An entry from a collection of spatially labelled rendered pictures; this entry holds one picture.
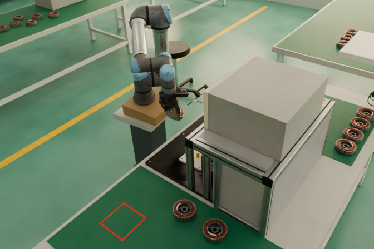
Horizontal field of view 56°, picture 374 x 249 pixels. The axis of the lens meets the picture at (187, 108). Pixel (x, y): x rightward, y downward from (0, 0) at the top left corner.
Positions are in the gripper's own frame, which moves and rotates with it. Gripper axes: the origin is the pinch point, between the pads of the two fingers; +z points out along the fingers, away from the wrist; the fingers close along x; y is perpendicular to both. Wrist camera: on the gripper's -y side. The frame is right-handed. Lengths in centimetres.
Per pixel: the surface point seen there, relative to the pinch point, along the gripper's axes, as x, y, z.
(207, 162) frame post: 46.1, 6.4, -16.2
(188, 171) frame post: 38.3, 12.3, -1.6
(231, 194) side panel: 61, 3, -7
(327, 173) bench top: 69, -55, 13
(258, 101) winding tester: 46, -18, -45
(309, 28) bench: -74, -186, 63
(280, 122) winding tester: 61, -17, -48
